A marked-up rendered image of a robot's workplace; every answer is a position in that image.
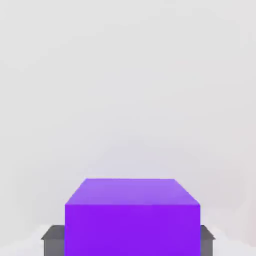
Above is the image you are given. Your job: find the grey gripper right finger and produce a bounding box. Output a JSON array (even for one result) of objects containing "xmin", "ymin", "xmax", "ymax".
[{"xmin": 199, "ymin": 224, "xmax": 231, "ymax": 256}]

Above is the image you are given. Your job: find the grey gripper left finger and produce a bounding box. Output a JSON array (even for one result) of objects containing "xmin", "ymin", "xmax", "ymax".
[{"xmin": 25, "ymin": 224, "xmax": 66, "ymax": 256}]

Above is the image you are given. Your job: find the small purple cube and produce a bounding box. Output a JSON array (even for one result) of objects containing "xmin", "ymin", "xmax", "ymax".
[{"xmin": 64, "ymin": 178, "xmax": 201, "ymax": 256}]

